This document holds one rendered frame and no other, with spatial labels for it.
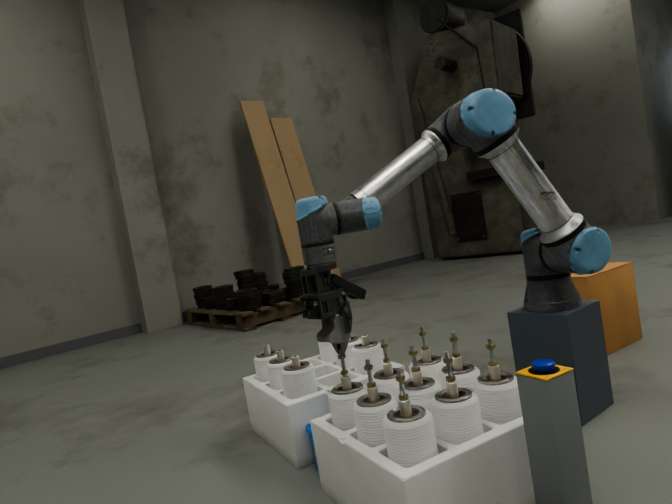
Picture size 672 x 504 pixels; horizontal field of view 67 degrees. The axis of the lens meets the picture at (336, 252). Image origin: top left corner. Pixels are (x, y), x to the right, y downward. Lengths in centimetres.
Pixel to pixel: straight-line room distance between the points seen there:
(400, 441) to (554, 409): 28
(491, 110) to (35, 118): 388
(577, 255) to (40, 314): 388
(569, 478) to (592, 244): 58
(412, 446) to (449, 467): 8
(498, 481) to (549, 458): 14
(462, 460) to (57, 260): 385
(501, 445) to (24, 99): 423
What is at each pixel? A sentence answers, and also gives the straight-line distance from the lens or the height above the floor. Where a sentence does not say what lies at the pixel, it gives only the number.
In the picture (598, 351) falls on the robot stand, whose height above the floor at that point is 16.
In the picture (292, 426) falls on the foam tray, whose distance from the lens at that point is 145.
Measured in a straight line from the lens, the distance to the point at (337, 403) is 120.
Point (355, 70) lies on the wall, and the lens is 622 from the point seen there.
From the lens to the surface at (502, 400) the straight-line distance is 114.
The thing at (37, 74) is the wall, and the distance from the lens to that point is 476.
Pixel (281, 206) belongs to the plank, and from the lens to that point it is 469.
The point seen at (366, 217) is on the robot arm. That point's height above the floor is 64.
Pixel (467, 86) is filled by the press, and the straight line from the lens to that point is 570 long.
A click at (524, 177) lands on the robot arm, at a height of 67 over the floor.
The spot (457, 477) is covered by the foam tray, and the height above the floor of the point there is 14.
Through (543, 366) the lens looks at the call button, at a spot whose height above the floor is 33.
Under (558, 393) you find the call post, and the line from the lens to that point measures 99.
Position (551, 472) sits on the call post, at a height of 14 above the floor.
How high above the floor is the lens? 64
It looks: 3 degrees down
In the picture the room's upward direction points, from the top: 10 degrees counter-clockwise
